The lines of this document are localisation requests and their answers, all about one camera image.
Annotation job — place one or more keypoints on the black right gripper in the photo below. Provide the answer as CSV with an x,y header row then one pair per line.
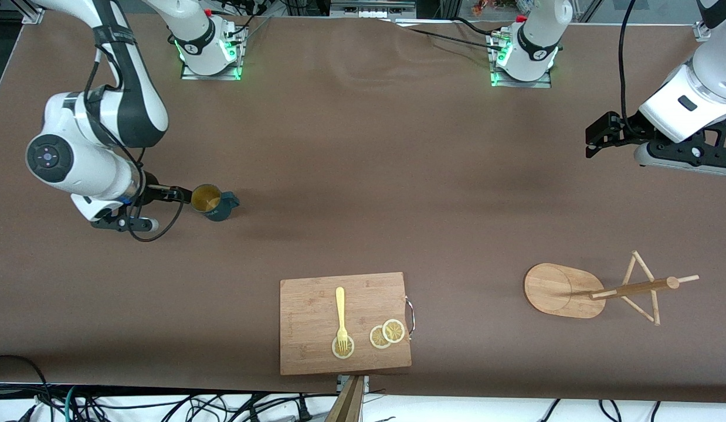
x,y
153,191

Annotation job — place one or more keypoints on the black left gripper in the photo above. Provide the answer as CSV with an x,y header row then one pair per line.
x,y
628,132

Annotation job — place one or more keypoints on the dark green mug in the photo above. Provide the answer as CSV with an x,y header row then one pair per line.
x,y
222,208

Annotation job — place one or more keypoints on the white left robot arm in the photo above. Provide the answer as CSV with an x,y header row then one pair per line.
x,y
685,105

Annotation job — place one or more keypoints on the wooden mug rack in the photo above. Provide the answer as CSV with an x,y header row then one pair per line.
x,y
556,290

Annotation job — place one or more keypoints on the bamboo cutting board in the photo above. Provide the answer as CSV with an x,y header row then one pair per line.
x,y
310,316

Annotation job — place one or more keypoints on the yellow plastic fork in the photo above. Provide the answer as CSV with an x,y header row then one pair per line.
x,y
340,305

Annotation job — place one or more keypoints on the lemon slice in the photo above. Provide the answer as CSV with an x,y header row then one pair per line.
x,y
376,339
351,347
393,331

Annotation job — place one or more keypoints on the white power strip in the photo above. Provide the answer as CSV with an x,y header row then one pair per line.
x,y
369,10

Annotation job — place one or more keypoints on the wooden bar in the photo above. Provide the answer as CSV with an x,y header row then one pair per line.
x,y
348,404

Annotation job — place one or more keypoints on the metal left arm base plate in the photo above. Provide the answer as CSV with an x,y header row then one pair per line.
x,y
545,83

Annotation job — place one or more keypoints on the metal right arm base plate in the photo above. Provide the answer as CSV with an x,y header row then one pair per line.
x,y
190,75

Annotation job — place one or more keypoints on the aluminium corner bracket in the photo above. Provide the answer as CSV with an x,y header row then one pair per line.
x,y
703,30
29,16

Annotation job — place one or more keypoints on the small metal bracket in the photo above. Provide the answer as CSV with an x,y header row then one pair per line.
x,y
366,384

